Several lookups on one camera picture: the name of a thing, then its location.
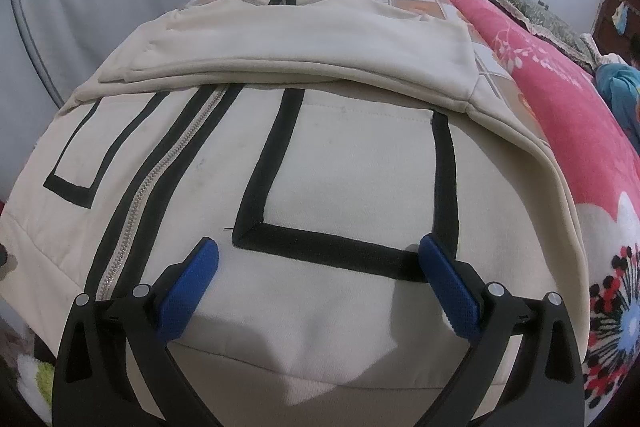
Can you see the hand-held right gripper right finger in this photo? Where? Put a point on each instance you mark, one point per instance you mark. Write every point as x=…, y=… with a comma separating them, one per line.
x=450, y=287

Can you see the white curtain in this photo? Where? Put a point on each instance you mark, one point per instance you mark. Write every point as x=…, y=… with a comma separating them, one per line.
x=75, y=7

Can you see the blue hanging cloth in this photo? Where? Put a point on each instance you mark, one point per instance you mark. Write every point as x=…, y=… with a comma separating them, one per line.
x=621, y=17

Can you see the grey patterned pillow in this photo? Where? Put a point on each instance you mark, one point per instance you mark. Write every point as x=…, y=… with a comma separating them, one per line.
x=540, y=19

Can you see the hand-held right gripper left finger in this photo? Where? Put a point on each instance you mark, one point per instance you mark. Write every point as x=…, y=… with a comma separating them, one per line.
x=187, y=292

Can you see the pink floral blanket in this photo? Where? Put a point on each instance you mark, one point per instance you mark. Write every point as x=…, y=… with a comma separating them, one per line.
x=550, y=107

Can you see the cream zip jacket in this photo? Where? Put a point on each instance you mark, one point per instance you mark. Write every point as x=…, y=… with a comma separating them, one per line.
x=325, y=157

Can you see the green fluffy cloth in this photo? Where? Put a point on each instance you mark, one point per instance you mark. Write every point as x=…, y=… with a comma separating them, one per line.
x=42, y=379

